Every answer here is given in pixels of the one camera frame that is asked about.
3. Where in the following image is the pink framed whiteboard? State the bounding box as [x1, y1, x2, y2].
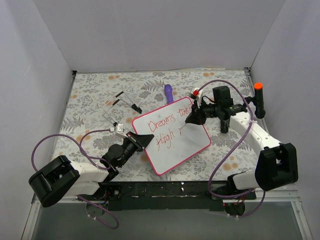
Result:
[131, 97, 211, 176]

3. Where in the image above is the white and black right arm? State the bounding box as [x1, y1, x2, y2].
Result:
[185, 86, 299, 199]

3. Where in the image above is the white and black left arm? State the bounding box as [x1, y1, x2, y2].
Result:
[28, 131, 155, 208]

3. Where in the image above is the black microphone with grey head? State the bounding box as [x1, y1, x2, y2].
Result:
[220, 119, 230, 134]

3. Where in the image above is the black stick with orange tip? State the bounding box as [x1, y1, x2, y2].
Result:
[245, 82, 266, 119]

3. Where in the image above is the floral patterned table mat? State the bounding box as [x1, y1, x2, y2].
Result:
[53, 70, 258, 182]

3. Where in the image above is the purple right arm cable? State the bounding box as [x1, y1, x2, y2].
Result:
[198, 79, 266, 218]

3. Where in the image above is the white wire whiteboard stand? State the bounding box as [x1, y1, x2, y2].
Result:
[102, 91, 142, 128]

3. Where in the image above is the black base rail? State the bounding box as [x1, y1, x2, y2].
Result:
[77, 181, 241, 212]

